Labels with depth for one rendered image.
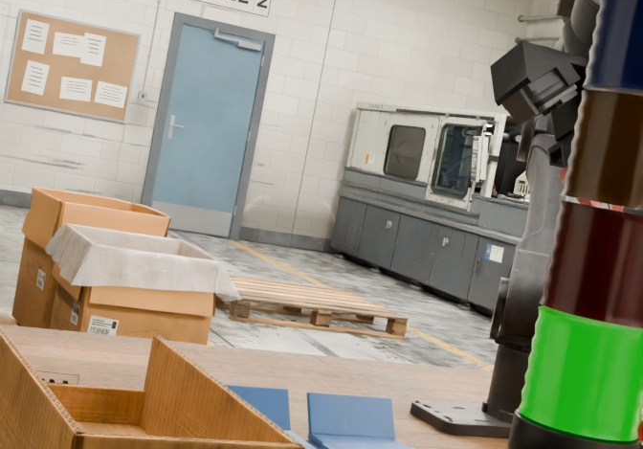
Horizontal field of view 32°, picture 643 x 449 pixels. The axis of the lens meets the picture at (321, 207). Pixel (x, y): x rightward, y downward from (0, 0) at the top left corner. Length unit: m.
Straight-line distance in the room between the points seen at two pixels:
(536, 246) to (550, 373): 0.70
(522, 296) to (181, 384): 0.37
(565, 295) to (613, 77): 0.07
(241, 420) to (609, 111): 0.36
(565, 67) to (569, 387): 0.60
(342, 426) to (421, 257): 9.54
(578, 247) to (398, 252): 10.41
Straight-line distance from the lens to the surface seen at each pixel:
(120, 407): 0.81
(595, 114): 0.35
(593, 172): 0.35
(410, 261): 10.53
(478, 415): 1.05
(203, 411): 0.71
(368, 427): 0.83
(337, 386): 1.09
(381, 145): 11.53
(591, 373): 0.35
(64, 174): 11.47
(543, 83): 0.91
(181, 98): 11.65
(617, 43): 0.35
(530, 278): 1.01
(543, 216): 1.09
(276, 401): 0.80
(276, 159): 12.02
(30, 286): 4.86
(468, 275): 9.59
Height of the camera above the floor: 1.12
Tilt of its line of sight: 3 degrees down
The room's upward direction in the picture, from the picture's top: 11 degrees clockwise
